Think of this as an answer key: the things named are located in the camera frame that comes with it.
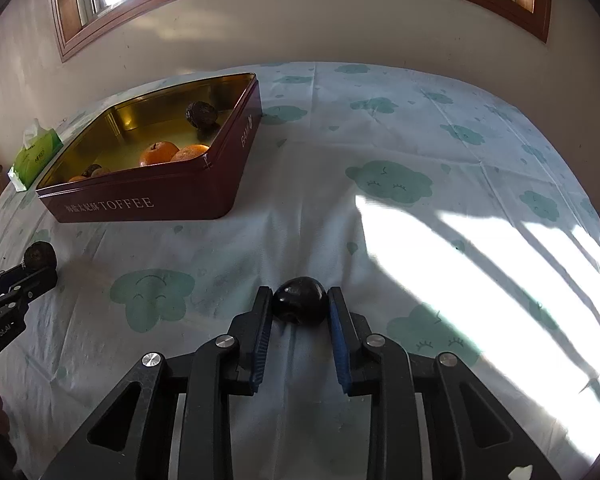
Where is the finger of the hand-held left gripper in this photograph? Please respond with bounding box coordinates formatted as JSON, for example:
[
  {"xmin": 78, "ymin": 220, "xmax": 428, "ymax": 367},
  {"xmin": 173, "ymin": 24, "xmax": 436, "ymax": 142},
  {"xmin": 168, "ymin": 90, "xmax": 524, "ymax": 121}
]
[
  {"xmin": 0, "ymin": 268, "xmax": 58, "ymax": 323},
  {"xmin": 0, "ymin": 263, "xmax": 31, "ymax": 297}
]

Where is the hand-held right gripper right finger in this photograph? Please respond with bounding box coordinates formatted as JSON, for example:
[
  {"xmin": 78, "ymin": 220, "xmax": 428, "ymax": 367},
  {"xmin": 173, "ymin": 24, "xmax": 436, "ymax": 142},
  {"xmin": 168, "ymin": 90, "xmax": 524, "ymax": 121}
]
[{"xmin": 327, "ymin": 286, "xmax": 563, "ymax": 480}]

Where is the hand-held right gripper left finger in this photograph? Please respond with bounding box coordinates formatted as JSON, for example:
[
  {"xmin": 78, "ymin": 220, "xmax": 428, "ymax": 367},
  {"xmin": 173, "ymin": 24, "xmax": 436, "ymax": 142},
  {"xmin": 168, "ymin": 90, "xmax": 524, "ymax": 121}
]
[{"xmin": 40, "ymin": 286, "xmax": 275, "ymax": 480}]

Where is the wrinkled purple passion fruit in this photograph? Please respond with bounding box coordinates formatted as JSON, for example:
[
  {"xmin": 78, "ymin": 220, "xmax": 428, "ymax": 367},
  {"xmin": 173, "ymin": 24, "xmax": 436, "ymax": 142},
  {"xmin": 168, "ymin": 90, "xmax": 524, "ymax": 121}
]
[{"xmin": 23, "ymin": 241, "xmax": 58, "ymax": 273}]

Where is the dark purple glossy plum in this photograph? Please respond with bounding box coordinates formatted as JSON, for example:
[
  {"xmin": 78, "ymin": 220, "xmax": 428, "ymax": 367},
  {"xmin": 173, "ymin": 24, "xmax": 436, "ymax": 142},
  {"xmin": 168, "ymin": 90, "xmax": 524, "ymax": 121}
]
[{"xmin": 272, "ymin": 276, "xmax": 328, "ymax": 325}]

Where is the dark red rectangular tin box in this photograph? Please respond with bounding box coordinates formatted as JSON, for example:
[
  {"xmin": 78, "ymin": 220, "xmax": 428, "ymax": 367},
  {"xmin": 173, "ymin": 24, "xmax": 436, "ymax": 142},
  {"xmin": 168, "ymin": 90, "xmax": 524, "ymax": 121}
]
[{"xmin": 35, "ymin": 73, "xmax": 262, "ymax": 224}]

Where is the orange with stem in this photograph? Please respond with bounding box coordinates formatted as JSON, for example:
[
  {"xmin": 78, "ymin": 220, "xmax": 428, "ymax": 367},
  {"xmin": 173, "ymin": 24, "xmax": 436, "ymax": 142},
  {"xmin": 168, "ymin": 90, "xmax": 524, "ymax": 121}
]
[{"xmin": 139, "ymin": 141, "xmax": 180, "ymax": 167}]

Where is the large wrinkled passion fruit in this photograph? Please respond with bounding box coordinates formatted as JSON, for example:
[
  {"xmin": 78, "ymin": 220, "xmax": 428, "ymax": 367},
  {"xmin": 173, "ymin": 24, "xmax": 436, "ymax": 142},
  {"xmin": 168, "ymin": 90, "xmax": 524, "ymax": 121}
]
[{"xmin": 185, "ymin": 101, "xmax": 219, "ymax": 130}]

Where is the green tissue pack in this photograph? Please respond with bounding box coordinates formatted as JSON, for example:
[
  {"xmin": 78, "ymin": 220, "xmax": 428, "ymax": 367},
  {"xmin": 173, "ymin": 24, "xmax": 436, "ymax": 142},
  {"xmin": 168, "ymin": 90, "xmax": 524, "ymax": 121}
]
[{"xmin": 7, "ymin": 118, "xmax": 64, "ymax": 192}]

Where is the white tablecloth with green print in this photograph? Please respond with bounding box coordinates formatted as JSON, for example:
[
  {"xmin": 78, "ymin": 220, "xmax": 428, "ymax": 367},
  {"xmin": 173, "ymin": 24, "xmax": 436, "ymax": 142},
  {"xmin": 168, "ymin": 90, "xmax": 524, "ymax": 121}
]
[{"xmin": 0, "ymin": 61, "xmax": 600, "ymax": 480}]

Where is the brown wooden window frame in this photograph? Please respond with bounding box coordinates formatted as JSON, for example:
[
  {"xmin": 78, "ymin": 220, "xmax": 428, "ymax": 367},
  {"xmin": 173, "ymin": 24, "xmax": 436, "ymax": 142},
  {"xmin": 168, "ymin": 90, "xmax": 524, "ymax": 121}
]
[{"xmin": 47, "ymin": 0, "xmax": 553, "ymax": 63}]

